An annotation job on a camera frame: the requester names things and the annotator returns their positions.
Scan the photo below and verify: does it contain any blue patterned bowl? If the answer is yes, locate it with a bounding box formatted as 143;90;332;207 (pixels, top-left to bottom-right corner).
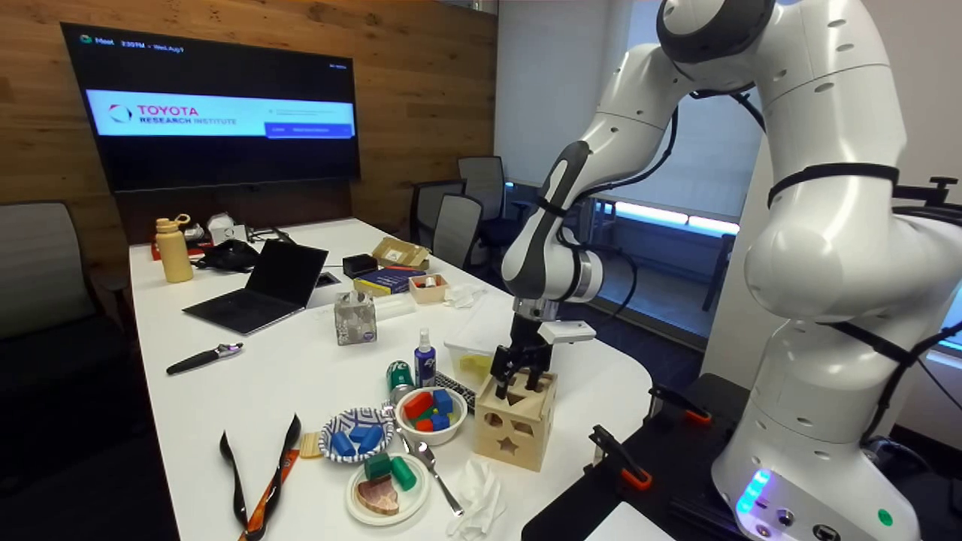
319;408;394;466

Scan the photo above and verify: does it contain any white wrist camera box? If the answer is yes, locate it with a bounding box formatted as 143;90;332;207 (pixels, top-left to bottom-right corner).
537;322;596;346

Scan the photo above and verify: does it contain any yellow water bottle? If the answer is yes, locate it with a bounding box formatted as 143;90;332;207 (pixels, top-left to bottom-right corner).
152;212;192;283

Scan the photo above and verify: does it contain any small blue spray bottle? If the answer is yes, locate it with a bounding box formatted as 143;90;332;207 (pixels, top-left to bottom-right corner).
415;330;437;385

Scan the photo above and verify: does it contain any wooden shape sorter box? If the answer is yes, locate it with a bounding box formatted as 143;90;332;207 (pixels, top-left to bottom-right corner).
472;373;555;471

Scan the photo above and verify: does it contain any small wooden tray box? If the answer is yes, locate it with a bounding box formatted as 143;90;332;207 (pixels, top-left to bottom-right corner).
409;272;449;304

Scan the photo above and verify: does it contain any green can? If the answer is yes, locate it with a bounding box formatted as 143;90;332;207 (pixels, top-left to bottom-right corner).
385;360;412;397

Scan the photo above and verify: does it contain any wall mounted television screen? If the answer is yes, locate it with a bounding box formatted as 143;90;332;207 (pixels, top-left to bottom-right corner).
64;23;362;193

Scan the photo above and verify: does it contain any blue flat box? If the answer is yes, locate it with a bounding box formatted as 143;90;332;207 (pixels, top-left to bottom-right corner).
355;268;418;296

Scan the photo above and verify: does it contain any black orange clamp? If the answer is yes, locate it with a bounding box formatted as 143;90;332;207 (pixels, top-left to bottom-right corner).
650;385;715;428
589;424;656;494

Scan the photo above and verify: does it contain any white plate with food toys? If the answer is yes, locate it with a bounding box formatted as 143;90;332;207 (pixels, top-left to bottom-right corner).
344;458;430;530

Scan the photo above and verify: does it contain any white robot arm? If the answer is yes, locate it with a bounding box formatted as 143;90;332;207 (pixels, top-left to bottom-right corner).
503;0;962;541

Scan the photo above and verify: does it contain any white crumpled tissue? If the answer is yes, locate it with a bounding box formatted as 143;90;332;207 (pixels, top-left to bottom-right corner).
446;460;507;541

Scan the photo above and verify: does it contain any metal fork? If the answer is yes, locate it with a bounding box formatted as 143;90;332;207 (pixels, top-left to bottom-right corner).
405;438;463;517

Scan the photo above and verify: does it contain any black small box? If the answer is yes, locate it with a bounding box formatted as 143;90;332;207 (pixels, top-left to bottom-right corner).
344;253;380;279

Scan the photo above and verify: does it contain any grey office chair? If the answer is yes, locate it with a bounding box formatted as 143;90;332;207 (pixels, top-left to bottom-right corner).
0;202;95;339
457;155;507;247
430;194;485;268

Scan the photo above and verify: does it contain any black marker pen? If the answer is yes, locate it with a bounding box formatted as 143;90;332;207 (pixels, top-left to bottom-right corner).
165;344;245;375

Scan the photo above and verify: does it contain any white bowl with red blocks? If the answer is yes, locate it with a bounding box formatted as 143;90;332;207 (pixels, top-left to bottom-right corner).
394;387;465;444

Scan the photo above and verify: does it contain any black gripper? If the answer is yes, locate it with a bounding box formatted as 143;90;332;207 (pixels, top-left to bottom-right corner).
489;317;551;399

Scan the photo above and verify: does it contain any grey speckled cube container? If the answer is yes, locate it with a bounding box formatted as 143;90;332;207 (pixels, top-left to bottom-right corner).
333;290;376;346

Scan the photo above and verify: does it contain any black laptop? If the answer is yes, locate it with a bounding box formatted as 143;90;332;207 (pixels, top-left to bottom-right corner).
186;239;329;335

